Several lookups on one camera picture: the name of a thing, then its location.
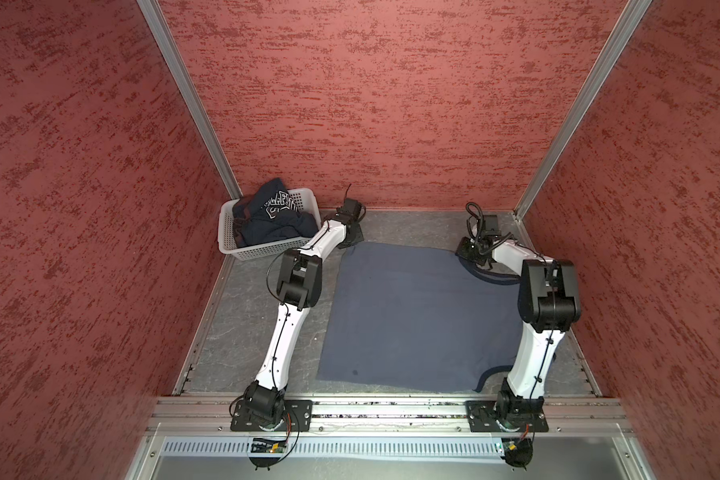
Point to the dark navy tank top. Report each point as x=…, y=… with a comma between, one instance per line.
x=270, y=215

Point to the connector board with wires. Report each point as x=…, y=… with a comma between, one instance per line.
x=518, y=452
x=266, y=453

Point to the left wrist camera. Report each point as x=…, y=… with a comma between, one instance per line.
x=350, y=212

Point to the right connector board with wires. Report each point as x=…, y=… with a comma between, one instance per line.
x=518, y=452

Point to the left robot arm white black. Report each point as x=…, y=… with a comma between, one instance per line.
x=297, y=291

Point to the left corner aluminium post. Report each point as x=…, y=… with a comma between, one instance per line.
x=159, y=28

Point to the left connector board with wires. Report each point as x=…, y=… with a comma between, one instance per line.
x=266, y=453

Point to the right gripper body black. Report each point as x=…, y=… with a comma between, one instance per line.
x=470, y=250

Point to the grey blue tank top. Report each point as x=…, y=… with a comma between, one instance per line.
x=416, y=318

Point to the white plastic laundry basket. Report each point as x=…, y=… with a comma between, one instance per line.
x=305, y=201

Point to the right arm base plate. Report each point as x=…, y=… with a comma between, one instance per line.
x=507, y=416

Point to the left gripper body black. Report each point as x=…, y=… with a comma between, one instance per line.
x=354, y=237

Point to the corner aluminium post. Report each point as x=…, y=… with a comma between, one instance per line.
x=621, y=33
x=159, y=28

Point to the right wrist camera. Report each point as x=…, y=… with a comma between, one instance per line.
x=481, y=227

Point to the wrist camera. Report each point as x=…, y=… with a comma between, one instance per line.
x=350, y=212
x=481, y=227

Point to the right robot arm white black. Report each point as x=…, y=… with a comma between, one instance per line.
x=548, y=304

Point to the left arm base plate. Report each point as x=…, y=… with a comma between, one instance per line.
x=247, y=419

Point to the aluminium front rail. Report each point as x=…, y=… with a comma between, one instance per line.
x=394, y=414

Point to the perforated cable duct strip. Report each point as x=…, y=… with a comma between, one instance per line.
x=393, y=448

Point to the right corner aluminium post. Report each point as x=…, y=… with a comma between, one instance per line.
x=621, y=33

